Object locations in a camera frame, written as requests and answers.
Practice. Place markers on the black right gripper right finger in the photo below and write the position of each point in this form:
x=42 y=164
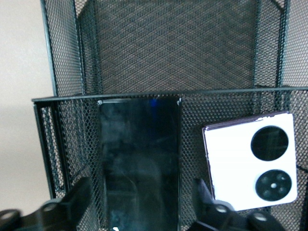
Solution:
x=202 y=197

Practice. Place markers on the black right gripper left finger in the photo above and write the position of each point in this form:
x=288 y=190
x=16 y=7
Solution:
x=77 y=197

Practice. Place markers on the white flip phone black circles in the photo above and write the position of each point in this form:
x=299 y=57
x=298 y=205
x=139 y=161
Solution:
x=228 y=156

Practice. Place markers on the long black smartphone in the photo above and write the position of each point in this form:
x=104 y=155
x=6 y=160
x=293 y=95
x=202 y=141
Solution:
x=139 y=156

